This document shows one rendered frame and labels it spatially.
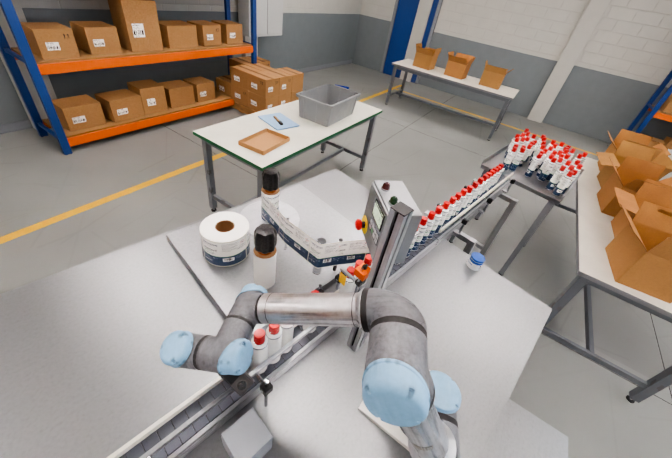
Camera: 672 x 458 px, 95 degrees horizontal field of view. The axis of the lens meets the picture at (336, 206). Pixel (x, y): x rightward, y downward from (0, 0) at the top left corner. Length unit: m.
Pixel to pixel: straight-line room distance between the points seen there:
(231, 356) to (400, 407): 0.36
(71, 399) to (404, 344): 1.03
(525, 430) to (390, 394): 0.88
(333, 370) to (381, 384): 0.66
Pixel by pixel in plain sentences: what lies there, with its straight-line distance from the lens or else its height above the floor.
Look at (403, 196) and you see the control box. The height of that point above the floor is 1.47.
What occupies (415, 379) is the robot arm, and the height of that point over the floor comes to 1.43.
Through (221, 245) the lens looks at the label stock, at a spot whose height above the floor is 1.01.
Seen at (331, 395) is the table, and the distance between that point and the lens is 1.21.
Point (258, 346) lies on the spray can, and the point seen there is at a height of 1.05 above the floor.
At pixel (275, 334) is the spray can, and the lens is 1.04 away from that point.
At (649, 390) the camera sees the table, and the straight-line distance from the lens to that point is 2.99.
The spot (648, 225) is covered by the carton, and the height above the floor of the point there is 1.03.
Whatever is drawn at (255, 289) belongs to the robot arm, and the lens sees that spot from 0.86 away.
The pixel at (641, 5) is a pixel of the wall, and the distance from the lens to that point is 8.32.
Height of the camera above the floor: 1.95
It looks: 37 degrees down
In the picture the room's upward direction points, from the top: 11 degrees clockwise
